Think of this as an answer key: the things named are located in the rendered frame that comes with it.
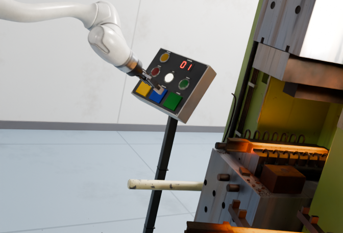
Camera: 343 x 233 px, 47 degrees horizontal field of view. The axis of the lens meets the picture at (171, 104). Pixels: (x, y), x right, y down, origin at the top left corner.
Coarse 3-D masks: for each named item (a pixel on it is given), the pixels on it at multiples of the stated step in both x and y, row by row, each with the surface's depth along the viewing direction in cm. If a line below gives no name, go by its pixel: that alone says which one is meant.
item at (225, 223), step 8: (192, 224) 88; (200, 224) 89; (208, 224) 89; (216, 224) 90; (224, 224) 91; (184, 232) 89; (192, 232) 88; (200, 232) 88; (208, 232) 89; (216, 232) 88; (224, 232) 88; (232, 232) 88; (240, 232) 90; (248, 232) 90; (256, 232) 91; (264, 232) 92; (272, 232) 93; (280, 232) 93; (288, 232) 94; (296, 232) 95
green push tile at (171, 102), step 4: (172, 92) 182; (168, 96) 182; (172, 96) 181; (176, 96) 180; (180, 96) 178; (168, 100) 181; (172, 100) 180; (176, 100) 179; (180, 100) 178; (164, 104) 181; (168, 104) 180; (172, 104) 179; (176, 104) 178; (168, 108) 179; (172, 108) 178
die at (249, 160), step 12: (288, 144) 162; (300, 144) 168; (312, 144) 172; (240, 156) 152; (252, 156) 144; (264, 156) 141; (276, 156) 144; (300, 156) 149; (312, 156) 152; (324, 156) 156; (252, 168) 144
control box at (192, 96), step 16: (160, 48) 200; (160, 64) 195; (176, 64) 189; (192, 64) 184; (160, 80) 190; (176, 80) 185; (192, 80) 180; (208, 80) 181; (192, 96) 178; (176, 112) 176; (192, 112) 181
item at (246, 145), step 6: (228, 138) 143; (234, 138) 145; (240, 138) 146; (228, 144) 143; (234, 144) 144; (240, 144) 145; (246, 144) 145; (252, 144) 144; (258, 144) 148; (264, 144) 149; (270, 144) 151; (276, 144) 152; (228, 150) 143; (234, 150) 144; (240, 150) 145; (246, 150) 146; (294, 150) 153; (300, 150) 154; (306, 150) 155; (312, 150) 156; (318, 150) 157; (324, 150) 158
